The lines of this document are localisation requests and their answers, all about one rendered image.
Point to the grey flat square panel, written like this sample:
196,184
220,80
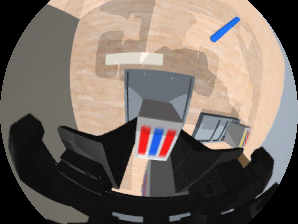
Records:
158,179

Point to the beige flat panel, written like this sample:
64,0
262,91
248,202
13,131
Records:
37,82

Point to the blue cylinder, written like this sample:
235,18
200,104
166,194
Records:
217,35

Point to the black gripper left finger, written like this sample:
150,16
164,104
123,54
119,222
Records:
113,150

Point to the cream rectangular bar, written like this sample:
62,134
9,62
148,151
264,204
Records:
134,58

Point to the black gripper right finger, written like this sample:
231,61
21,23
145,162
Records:
192,160

